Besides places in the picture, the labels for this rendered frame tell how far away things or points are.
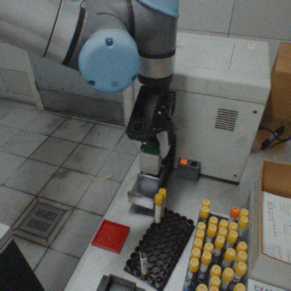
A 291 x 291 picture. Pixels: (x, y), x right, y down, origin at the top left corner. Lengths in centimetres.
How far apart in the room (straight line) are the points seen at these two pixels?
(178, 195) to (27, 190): 147
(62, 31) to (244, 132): 48
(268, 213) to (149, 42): 44
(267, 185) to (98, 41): 53
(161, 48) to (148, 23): 5
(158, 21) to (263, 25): 149
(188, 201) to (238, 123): 24
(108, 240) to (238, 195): 36
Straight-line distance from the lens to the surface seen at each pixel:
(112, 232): 66
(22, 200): 200
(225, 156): 72
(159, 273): 58
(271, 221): 65
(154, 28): 48
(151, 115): 52
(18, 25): 34
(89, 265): 63
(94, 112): 250
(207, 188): 75
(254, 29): 194
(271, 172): 68
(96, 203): 184
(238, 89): 62
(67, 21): 34
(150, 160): 63
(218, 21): 193
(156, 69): 51
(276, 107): 107
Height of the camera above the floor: 143
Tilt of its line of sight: 41 degrees down
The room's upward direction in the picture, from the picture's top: straight up
